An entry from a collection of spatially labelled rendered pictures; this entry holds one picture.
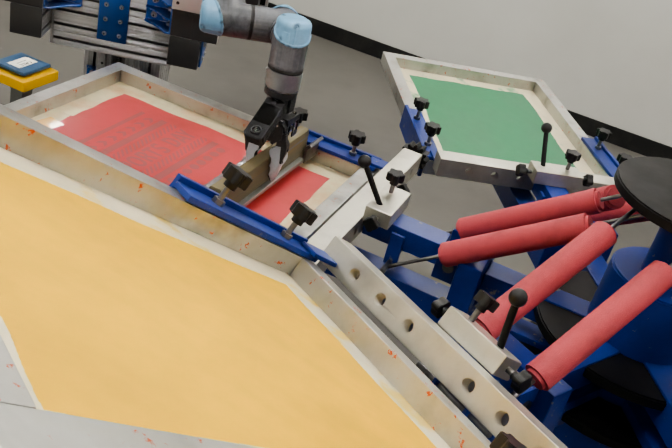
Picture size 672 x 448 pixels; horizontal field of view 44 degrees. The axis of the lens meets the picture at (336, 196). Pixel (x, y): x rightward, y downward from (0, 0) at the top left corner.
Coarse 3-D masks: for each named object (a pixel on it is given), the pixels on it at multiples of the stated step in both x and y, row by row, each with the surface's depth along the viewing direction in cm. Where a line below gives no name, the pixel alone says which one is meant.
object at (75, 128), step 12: (72, 120) 199; (60, 132) 193; (72, 132) 194; (84, 132) 195; (204, 180) 188; (252, 204) 184; (264, 204) 185; (276, 204) 186; (264, 216) 180; (276, 216) 181
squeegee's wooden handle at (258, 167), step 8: (304, 128) 198; (288, 136) 193; (296, 136) 194; (304, 136) 197; (296, 144) 194; (304, 144) 200; (264, 152) 183; (288, 152) 192; (296, 152) 196; (248, 160) 179; (256, 160) 179; (264, 160) 180; (288, 160) 194; (248, 168) 175; (256, 168) 177; (264, 168) 182; (256, 176) 179; (264, 176) 183; (216, 184) 167; (256, 184) 181; (232, 192) 170; (240, 192) 174; (248, 192) 178; (240, 200) 176
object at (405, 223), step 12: (408, 216) 176; (396, 228) 172; (408, 228) 172; (420, 228) 173; (432, 228) 174; (384, 240) 174; (408, 240) 172; (420, 240) 171; (432, 240) 170; (444, 240) 171; (408, 252) 173; (420, 252) 172; (432, 252) 171
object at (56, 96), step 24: (96, 72) 217; (120, 72) 222; (144, 72) 224; (48, 96) 199; (72, 96) 207; (168, 96) 219; (192, 96) 217; (216, 120) 215; (240, 120) 212; (336, 168) 206; (360, 168) 202; (336, 192) 189
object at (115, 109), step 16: (128, 96) 217; (80, 112) 203; (96, 112) 205; (112, 112) 207; (128, 112) 209; (144, 112) 211; (160, 112) 213; (192, 128) 209; (208, 128) 211; (224, 144) 205; (240, 144) 207; (224, 160) 198; (240, 160) 200; (288, 176) 198; (304, 176) 200; (320, 176) 202; (272, 192) 190; (288, 192) 192; (304, 192) 193; (288, 208) 186
